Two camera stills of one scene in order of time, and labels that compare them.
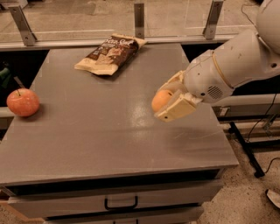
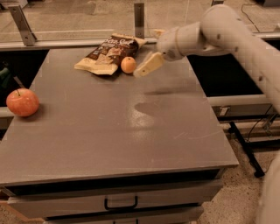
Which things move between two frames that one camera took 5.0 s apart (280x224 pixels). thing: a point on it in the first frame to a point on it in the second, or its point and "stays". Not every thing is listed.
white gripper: (206, 78) to (168, 44)
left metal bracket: (29, 37) stays
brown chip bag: (114, 52) stays
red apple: (23, 101) stays
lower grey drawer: (190, 215) stays
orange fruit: (161, 98) to (128, 65)
